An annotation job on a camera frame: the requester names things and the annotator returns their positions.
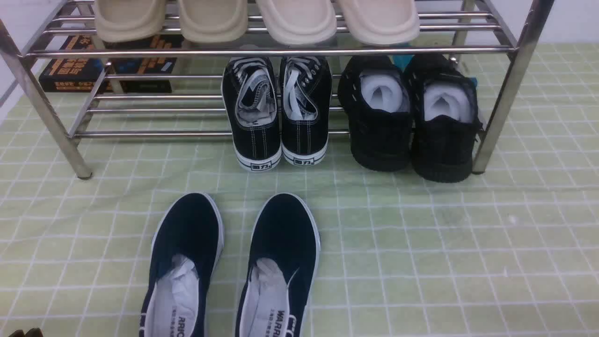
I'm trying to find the black canvas sneaker right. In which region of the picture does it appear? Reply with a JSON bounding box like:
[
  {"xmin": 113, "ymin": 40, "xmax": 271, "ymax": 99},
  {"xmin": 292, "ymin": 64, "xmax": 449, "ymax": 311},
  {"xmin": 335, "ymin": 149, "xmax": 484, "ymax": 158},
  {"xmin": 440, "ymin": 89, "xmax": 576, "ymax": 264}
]
[{"xmin": 279, "ymin": 56, "xmax": 332, "ymax": 167}]

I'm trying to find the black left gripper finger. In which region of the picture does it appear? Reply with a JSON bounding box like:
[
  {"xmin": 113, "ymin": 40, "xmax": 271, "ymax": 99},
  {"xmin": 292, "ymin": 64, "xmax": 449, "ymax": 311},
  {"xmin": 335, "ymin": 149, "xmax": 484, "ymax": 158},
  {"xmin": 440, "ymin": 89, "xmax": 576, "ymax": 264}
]
[
  {"xmin": 24, "ymin": 328, "xmax": 43, "ymax": 337},
  {"xmin": 9, "ymin": 330, "xmax": 24, "ymax": 337}
]

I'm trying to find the stainless steel shoe rack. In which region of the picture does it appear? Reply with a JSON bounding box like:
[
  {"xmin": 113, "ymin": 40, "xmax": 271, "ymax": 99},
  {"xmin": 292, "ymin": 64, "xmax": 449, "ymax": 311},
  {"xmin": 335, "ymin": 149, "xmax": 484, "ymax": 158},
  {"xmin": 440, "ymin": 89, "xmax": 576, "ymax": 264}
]
[{"xmin": 1, "ymin": 0, "xmax": 554, "ymax": 181}]

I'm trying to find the black canvas sneaker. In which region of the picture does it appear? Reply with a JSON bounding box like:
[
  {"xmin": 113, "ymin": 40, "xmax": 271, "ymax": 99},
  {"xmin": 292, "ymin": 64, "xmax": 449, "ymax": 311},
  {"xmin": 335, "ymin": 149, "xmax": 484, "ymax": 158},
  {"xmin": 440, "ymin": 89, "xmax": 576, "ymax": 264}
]
[
  {"xmin": 279, "ymin": 56, "xmax": 332, "ymax": 167},
  {"xmin": 221, "ymin": 56, "xmax": 282, "ymax": 172}
]

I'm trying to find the black orange cardboard box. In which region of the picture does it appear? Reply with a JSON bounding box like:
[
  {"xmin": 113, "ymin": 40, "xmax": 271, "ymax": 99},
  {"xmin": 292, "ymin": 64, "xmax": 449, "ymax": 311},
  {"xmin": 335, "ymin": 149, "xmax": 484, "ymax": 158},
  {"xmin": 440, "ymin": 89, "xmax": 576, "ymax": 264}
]
[{"xmin": 38, "ymin": 35, "xmax": 184, "ymax": 93}]

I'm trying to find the beige slipper far left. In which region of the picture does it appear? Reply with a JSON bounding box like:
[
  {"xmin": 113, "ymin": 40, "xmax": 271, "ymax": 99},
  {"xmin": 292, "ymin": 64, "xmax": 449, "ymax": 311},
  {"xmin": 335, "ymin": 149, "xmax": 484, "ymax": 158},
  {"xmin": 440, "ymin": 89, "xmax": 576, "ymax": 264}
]
[{"xmin": 94, "ymin": 0, "xmax": 167, "ymax": 43}]

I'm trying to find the navy slip-on shoe right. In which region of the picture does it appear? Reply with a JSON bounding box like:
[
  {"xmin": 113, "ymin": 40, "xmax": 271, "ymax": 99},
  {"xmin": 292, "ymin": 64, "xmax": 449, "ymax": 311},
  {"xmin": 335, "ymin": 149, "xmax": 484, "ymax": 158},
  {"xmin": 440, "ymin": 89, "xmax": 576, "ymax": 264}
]
[{"xmin": 235, "ymin": 193, "xmax": 321, "ymax": 337}]

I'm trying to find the navy slip-on shoe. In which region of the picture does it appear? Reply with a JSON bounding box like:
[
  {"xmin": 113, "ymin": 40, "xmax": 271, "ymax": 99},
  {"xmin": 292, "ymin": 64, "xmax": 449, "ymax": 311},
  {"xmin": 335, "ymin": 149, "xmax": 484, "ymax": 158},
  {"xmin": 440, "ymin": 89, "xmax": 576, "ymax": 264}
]
[
  {"xmin": 235, "ymin": 193, "xmax": 321, "ymax": 337},
  {"xmin": 138, "ymin": 192, "xmax": 224, "ymax": 337}
]

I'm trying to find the green checkered table cloth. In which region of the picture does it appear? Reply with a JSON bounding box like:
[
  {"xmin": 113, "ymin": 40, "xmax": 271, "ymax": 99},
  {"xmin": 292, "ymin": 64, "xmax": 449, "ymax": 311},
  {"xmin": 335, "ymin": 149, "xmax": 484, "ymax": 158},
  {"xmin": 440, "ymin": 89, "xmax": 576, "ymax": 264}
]
[{"xmin": 0, "ymin": 44, "xmax": 599, "ymax": 337}]

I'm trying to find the beige slipper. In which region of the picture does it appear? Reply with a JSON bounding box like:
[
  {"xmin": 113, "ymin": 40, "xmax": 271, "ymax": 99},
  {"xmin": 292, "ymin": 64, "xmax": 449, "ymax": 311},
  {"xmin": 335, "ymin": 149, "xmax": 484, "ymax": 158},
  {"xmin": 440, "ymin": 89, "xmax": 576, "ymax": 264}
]
[
  {"xmin": 337, "ymin": 0, "xmax": 421, "ymax": 45},
  {"xmin": 177, "ymin": 0, "xmax": 248, "ymax": 43},
  {"xmin": 256, "ymin": 0, "xmax": 337, "ymax": 45},
  {"xmin": 94, "ymin": 0, "xmax": 167, "ymax": 43}
]

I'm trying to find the black knit sneaker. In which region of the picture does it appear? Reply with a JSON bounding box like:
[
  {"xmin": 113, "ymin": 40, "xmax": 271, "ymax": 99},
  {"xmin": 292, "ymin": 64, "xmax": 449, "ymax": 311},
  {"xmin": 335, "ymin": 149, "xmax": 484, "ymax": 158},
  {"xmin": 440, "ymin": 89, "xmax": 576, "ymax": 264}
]
[
  {"xmin": 336, "ymin": 55, "xmax": 413, "ymax": 172},
  {"xmin": 403, "ymin": 54, "xmax": 482, "ymax": 183}
]

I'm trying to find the beige slipper far right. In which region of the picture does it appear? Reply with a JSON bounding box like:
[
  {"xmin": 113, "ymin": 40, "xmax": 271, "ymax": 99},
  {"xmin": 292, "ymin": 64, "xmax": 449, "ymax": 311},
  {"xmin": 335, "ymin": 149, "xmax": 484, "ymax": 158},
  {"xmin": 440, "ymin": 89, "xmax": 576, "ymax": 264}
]
[{"xmin": 337, "ymin": 0, "xmax": 421, "ymax": 45}]

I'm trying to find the navy slip-on shoe left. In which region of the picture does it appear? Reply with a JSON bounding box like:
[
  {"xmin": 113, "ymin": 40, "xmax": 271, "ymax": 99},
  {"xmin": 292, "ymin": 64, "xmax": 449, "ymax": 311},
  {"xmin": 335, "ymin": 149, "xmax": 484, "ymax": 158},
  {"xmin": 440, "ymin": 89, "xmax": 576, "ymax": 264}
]
[{"xmin": 138, "ymin": 192, "xmax": 224, "ymax": 337}]

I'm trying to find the black canvas sneaker left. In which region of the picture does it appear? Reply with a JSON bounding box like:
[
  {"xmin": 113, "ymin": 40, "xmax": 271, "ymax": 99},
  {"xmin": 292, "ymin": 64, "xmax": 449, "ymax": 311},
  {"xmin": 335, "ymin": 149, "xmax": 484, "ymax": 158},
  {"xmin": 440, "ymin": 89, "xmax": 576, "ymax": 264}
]
[{"xmin": 221, "ymin": 56, "xmax": 282, "ymax": 172}]

